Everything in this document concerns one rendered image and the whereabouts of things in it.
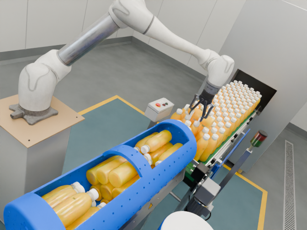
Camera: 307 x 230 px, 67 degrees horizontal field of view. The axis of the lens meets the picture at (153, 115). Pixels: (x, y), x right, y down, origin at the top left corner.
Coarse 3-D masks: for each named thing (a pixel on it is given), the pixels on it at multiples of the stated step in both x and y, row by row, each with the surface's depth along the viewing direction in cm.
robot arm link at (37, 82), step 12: (24, 72) 112; (36, 72) 112; (48, 72) 116; (24, 84) 112; (36, 84) 113; (48, 84) 116; (24, 96) 115; (36, 96) 115; (48, 96) 120; (24, 108) 119; (36, 108) 120
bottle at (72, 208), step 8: (88, 192) 81; (72, 200) 74; (80, 200) 75; (88, 200) 77; (56, 208) 71; (64, 208) 71; (72, 208) 72; (80, 208) 74; (88, 208) 77; (64, 216) 70; (72, 216) 71; (80, 216) 75; (64, 224) 69
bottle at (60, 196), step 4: (68, 188) 83; (72, 188) 84; (76, 188) 84; (60, 192) 80; (64, 192) 80; (68, 192) 80; (72, 192) 81; (76, 192) 83; (52, 196) 78; (56, 196) 78; (60, 196) 78; (64, 196) 79; (68, 196) 79; (48, 200) 76; (52, 200) 76; (56, 200) 77; (60, 200) 77; (64, 200) 78; (52, 204) 75; (56, 204) 76; (52, 208) 74
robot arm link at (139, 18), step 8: (120, 0) 100; (128, 0) 101; (136, 0) 105; (112, 8) 103; (120, 8) 101; (128, 8) 101; (136, 8) 102; (144, 8) 104; (120, 16) 103; (128, 16) 102; (136, 16) 102; (144, 16) 103; (152, 16) 106; (128, 24) 106; (136, 24) 104; (144, 24) 105
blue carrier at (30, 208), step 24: (168, 120) 130; (120, 144) 111; (192, 144) 124; (144, 168) 94; (168, 168) 105; (144, 192) 92; (24, 216) 63; (48, 216) 65; (96, 216) 73; (120, 216) 81
